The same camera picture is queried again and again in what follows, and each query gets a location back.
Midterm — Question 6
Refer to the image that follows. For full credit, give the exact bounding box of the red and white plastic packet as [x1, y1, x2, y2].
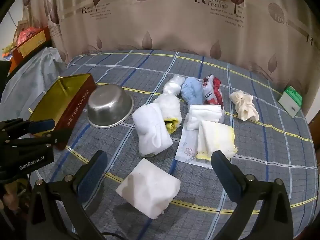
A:
[202, 74, 223, 105]

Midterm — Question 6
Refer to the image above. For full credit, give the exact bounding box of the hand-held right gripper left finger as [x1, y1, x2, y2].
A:
[26, 150, 118, 240]

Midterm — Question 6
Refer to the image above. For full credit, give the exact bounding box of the beige leaf print curtain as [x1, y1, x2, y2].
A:
[22, 0, 320, 88]

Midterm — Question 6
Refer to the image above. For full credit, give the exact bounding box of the white cotton wad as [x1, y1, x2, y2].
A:
[163, 74, 187, 97]

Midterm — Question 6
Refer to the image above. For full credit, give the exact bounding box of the cream knotted cloth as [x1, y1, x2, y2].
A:
[229, 90, 260, 121]

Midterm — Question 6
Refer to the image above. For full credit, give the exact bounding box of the pale yellow cloth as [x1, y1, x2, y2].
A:
[174, 112, 213, 169]

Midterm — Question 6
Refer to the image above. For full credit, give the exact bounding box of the white cloth yellow edge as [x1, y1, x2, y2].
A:
[196, 120, 238, 162]

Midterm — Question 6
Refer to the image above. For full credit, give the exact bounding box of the green and white box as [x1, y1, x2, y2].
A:
[278, 85, 303, 118]

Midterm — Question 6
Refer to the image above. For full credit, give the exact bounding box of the white tissue block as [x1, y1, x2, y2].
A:
[115, 158, 181, 220]

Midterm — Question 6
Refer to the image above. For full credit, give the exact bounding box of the brown wooden furniture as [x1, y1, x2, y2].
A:
[309, 120, 320, 155]

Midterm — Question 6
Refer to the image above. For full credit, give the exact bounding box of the red cardboard box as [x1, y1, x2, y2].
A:
[12, 26, 52, 64]

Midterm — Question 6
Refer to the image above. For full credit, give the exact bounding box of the fluffy white towel yellow trim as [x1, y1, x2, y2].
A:
[153, 95, 182, 135]

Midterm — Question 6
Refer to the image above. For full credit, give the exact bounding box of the grey plaid bed sheet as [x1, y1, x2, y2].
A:
[5, 49, 317, 240]

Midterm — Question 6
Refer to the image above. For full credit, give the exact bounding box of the stainless steel bowl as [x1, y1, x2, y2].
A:
[87, 84, 134, 129]

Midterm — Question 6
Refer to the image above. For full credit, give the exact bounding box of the orange red bag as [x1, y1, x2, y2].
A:
[20, 26, 42, 43]

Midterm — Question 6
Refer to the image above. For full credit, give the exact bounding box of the translucent white plastic cover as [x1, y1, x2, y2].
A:
[5, 47, 67, 120]

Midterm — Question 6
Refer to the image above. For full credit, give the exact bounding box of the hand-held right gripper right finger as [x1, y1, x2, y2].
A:
[211, 150, 294, 240]

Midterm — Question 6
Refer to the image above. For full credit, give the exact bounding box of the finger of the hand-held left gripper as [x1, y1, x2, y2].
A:
[0, 118, 56, 140]
[5, 129, 72, 150]

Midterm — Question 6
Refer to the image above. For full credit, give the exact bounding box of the light blue fluffy towel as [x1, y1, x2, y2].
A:
[180, 77, 204, 105]

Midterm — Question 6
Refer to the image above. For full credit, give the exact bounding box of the gold metal tray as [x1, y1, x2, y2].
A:
[28, 73, 97, 150]

